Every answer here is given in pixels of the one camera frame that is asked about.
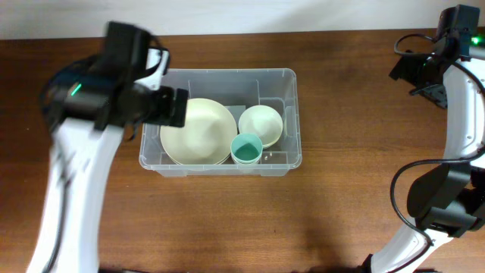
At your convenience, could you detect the cream white bowl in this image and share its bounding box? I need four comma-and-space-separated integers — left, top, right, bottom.
160, 98, 237, 165

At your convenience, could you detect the cream plastic cup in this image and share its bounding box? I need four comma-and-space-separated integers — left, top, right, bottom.
232, 157, 261, 165

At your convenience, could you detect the mint green plastic cup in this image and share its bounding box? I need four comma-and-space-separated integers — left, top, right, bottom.
230, 133, 263, 160

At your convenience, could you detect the small white bowl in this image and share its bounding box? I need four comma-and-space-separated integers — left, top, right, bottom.
238, 105, 283, 149

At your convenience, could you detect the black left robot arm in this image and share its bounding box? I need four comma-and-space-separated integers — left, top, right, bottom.
27, 118, 124, 272

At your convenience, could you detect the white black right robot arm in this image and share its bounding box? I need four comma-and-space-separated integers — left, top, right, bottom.
360, 55, 484, 272

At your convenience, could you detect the clear plastic storage container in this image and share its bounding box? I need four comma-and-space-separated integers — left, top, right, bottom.
139, 68, 302, 177

